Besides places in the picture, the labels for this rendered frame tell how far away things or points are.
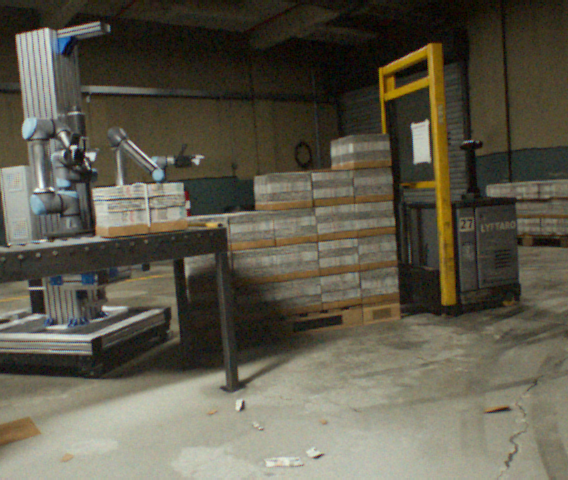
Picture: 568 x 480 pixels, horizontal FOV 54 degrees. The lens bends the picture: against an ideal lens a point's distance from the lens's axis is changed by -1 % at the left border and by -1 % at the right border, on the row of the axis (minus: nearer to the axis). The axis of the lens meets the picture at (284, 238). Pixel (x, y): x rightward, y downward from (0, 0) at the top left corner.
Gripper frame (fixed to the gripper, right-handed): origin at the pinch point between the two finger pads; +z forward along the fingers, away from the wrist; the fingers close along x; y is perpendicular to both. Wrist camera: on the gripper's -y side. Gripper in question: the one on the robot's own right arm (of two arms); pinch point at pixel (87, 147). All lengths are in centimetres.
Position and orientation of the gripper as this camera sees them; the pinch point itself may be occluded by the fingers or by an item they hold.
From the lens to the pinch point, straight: 294.4
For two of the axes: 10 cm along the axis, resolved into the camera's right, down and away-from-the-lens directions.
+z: 7.0, 0.1, -7.1
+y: -0.2, 10.0, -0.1
